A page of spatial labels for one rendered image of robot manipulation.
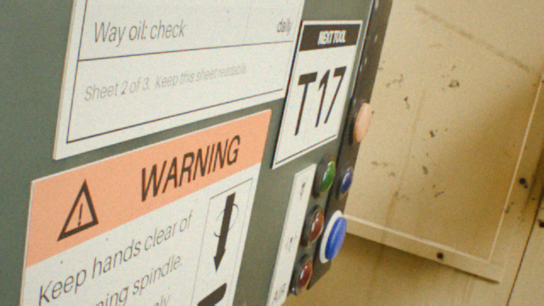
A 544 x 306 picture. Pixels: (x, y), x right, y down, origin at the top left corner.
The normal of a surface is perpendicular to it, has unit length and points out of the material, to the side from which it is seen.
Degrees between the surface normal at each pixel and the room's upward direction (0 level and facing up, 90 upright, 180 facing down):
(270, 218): 90
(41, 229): 90
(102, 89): 90
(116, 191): 90
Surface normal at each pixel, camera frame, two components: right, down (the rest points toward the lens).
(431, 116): -0.39, 0.17
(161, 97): 0.90, 0.28
